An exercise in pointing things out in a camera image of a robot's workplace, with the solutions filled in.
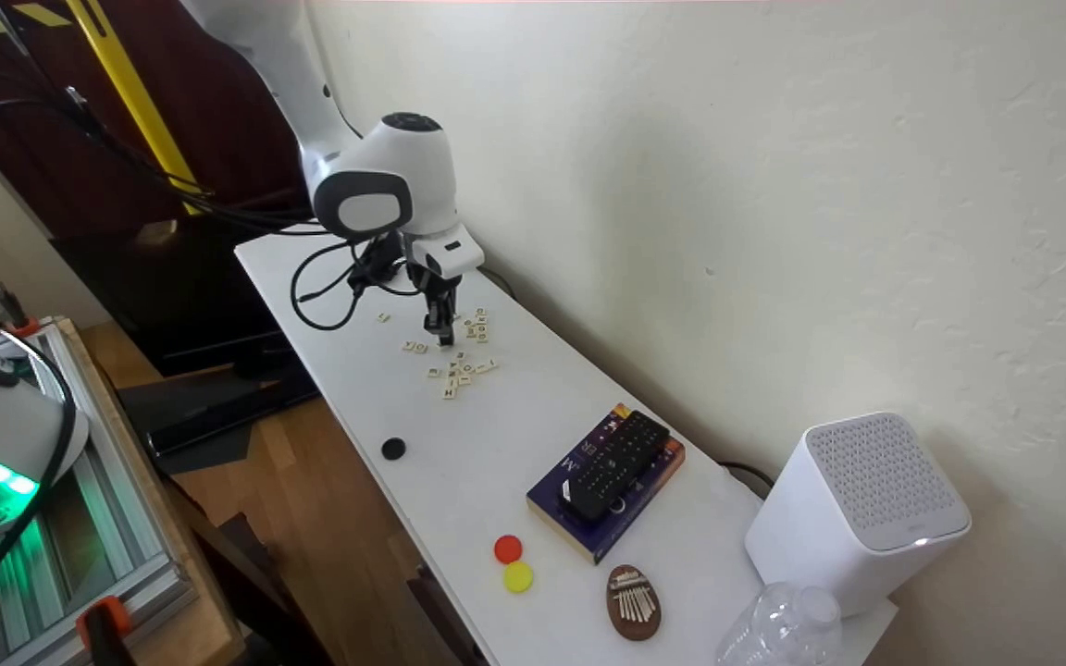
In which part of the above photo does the black remote control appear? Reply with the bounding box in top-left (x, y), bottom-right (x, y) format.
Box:
top-left (568, 411), bottom-right (669, 521)

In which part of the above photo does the orange round disc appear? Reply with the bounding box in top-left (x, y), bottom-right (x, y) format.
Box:
top-left (494, 532), bottom-right (526, 565)

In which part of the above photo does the yellow diagonal tape strip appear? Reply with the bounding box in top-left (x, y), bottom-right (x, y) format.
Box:
top-left (64, 0), bottom-right (199, 214)

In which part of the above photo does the clear plastic bottle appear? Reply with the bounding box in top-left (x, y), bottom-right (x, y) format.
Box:
top-left (713, 584), bottom-right (839, 666)

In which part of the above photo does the black round cap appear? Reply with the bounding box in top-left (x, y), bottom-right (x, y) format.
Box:
top-left (383, 437), bottom-right (407, 462)

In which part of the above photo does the cluster of cream letter tiles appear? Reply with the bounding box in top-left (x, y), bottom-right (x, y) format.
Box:
top-left (402, 309), bottom-right (496, 401)

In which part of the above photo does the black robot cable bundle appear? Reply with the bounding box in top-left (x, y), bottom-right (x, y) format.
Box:
top-left (284, 225), bottom-right (432, 335)

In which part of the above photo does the white speaker box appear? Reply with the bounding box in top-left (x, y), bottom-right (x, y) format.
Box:
top-left (744, 415), bottom-right (972, 619)

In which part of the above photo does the dark blue book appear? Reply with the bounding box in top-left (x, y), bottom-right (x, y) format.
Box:
top-left (526, 404), bottom-right (684, 564)

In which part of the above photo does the yellow round disc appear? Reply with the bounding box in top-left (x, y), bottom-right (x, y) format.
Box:
top-left (505, 564), bottom-right (536, 597)

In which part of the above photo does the dark wooden cabinet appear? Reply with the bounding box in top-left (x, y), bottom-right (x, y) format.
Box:
top-left (0, 0), bottom-right (309, 374)

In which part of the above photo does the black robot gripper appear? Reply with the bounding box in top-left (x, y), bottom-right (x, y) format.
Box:
top-left (407, 225), bottom-right (486, 347)

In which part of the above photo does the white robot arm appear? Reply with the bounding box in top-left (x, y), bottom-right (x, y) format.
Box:
top-left (179, 0), bottom-right (486, 347)

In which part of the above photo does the brown oval object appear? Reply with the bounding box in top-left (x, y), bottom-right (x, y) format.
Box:
top-left (608, 564), bottom-right (664, 639)

